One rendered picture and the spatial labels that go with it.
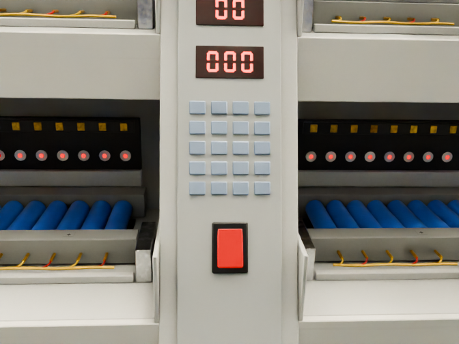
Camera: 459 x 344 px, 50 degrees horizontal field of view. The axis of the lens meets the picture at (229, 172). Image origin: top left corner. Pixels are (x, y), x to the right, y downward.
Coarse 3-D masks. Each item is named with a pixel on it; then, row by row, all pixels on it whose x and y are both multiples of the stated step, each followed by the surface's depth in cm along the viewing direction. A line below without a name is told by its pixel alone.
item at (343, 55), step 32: (320, 0) 52; (352, 0) 52; (384, 0) 52; (416, 0) 52; (448, 0) 52; (320, 32) 39; (352, 32) 39; (384, 32) 39; (416, 32) 39; (448, 32) 39; (320, 64) 35; (352, 64) 35; (384, 64) 35; (416, 64) 35; (448, 64) 35; (320, 96) 35; (352, 96) 36; (384, 96) 36; (416, 96) 36; (448, 96) 36
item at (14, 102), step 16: (0, 112) 52; (16, 112) 52; (32, 112) 52; (48, 112) 52; (64, 112) 53; (80, 112) 53; (96, 112) 53; (112, 112) 53; (128, 112) 53; (144, 112) 53; (304, 112) 54; (320, 112) 54; (336, 112) 54; (352, 112) 55; (368, 112) 55; (384, 112) 55; (400, 112) 55; (416, 112) 55; (432, 112) 55; (448, 112) 55; (144, 128) 53; (144, 144) 53; (144, 160) 53; (144, 176) 53
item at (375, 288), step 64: (320, 128) 49; (384, 128) 50; (448, 128) 50; (320, 192) 49; (384, 192) 50; (448, 192) 50; (320, 256) 40; (384, 256) 41; (448, 256) 41; (320, 320) 34; (384, 320) 34; (448, 320) 34
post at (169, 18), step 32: (288, 0) 34; (288, 32) 34; (288, 64) 34; (160, 96) 33; (288, 96) 34; (160, 128) 33; (288, 128) 34; (160, 160) 33; (288, 160) 34; (160, 192) 33; (288, 192) 34; (160, 224) 33; (288, 224) 34; (160, 256) 33; (288, 256) 33; (160, 288) 33; (288, 288) 33; (160, 320) 33; (288, 320) 33
